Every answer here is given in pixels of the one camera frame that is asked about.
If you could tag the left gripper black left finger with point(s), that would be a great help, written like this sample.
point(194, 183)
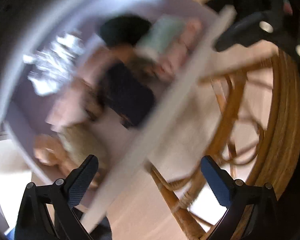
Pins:
point(34, 221)

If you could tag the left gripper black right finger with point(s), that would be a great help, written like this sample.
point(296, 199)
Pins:
point(236, 195)

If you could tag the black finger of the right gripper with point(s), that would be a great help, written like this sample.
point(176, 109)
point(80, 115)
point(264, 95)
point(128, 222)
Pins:
point(245, 32)

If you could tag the black sock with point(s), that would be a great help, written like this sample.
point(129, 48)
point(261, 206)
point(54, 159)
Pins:
point(125, 29)

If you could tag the orange tan soft toy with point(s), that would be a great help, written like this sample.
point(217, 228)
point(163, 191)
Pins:
point(50, 152)

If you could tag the mint green rolled sock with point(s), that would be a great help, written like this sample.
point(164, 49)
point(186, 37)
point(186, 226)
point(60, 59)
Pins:
point(159, 37)

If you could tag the rattan chair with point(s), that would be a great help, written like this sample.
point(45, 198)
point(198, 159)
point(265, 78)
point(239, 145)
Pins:
point(241, 138)

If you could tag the pink rolled sock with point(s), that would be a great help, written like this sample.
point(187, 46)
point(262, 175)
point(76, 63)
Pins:
point(173, 59)

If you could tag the beige olive sock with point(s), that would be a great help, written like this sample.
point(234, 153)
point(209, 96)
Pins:
point(79, 141)

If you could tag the pale pink printed cloth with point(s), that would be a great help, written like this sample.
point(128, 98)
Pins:
point(68, 108)

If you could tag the dark navy rolled cloth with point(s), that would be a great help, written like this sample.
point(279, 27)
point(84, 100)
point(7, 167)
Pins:
point(125, 95)

